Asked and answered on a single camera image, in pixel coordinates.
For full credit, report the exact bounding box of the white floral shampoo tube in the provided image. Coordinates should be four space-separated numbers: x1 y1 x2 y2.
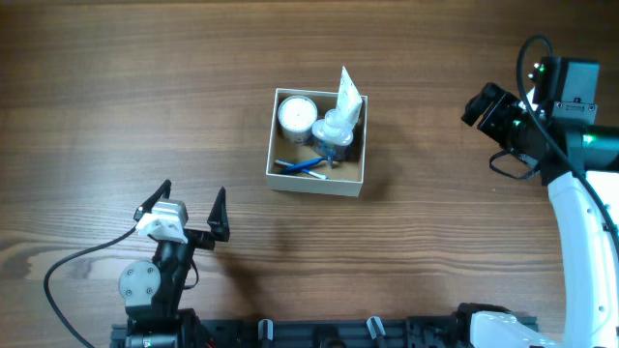
336 67 363 126

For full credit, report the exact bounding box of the white cardboard box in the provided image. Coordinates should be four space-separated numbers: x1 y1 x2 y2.
265 88 368 197

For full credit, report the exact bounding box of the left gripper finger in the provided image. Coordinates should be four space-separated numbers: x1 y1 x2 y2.
133 179 172 222
207 187 230 242

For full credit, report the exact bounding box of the white cotton swab tub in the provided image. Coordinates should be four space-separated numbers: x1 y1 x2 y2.
277 96 318 145

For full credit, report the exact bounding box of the left black cable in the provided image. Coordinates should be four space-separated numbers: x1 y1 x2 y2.
43 225 139 348

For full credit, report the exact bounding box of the blue white toothbrush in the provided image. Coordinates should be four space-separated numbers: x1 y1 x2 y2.
275 159 328 180

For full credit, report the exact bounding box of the blue disposable razor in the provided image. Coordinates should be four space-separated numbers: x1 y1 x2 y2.
280 150 336 175

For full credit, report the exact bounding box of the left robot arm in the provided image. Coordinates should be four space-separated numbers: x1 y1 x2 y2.
110 180 230 348

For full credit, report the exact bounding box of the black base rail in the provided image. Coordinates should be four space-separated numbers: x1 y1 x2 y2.
109 316 541 348

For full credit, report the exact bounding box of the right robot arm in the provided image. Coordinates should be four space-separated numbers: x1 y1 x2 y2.
461 56 618 347

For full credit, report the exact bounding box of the blue pump bottle clear cap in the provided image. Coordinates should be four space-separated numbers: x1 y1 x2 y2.
311 109 354 161

